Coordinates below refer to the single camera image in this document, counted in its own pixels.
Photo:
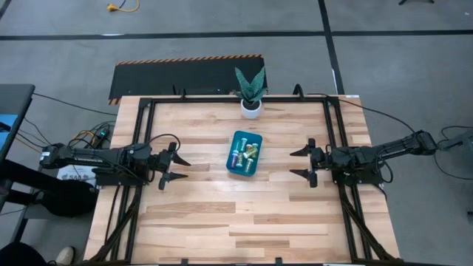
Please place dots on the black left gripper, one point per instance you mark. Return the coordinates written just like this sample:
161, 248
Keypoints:
162, 162

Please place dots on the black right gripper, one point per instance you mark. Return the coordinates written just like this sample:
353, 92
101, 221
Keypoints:
321, 159

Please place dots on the teal pill bottle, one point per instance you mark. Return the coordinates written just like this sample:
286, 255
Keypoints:
255, 147

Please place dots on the large yellow pill bottle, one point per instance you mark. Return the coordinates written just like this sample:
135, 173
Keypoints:
251, 153

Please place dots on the blue plastic basket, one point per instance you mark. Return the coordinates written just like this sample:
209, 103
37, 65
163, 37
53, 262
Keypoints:
231, 170

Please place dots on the pink pill bottle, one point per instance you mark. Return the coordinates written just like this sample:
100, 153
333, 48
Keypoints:
235, 159

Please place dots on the light blue pill bottle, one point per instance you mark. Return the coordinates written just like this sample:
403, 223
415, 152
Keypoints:
242, 145

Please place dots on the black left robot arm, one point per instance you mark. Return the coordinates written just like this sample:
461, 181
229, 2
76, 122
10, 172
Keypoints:
92, 157

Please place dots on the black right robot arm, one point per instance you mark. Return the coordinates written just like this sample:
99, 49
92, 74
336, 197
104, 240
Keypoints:
388, 151

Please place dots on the white plant pot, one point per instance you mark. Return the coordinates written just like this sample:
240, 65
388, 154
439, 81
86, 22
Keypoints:
251, 111

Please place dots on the black power strip green light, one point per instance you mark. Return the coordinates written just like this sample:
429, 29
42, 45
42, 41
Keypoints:
102, 133

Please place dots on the black hazard-striped floor mat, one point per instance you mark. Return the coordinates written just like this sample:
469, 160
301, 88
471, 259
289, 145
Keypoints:
166, 77

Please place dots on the green snake plant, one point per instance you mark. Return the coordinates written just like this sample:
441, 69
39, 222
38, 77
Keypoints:
251, 86

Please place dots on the white paper sheet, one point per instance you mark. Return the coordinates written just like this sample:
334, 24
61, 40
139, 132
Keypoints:
75, 173

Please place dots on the black bag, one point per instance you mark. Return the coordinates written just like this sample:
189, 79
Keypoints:
70, 199

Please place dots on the person's shoe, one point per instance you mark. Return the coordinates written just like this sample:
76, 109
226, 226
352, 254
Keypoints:
65, 255

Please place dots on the grey floor device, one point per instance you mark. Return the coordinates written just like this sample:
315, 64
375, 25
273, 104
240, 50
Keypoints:
458, 140

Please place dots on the black desk caster leg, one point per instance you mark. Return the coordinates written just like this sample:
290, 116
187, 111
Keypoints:
22, 229

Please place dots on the blue screen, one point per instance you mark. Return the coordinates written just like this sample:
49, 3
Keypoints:
7, 129

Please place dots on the black desk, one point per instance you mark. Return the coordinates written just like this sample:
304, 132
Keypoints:
15, 99

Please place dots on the person's leg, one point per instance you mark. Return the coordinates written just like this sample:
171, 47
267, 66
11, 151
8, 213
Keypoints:
18, 255

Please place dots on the black tripod feet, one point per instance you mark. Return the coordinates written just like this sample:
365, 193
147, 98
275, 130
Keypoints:
415, 1

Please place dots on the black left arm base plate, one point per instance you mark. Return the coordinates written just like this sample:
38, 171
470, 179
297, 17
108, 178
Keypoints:
118, 179

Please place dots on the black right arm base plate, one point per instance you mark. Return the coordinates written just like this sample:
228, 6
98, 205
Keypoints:
366, 179

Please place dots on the black aluminium table frame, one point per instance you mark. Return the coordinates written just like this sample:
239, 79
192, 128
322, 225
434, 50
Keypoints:
203, 99

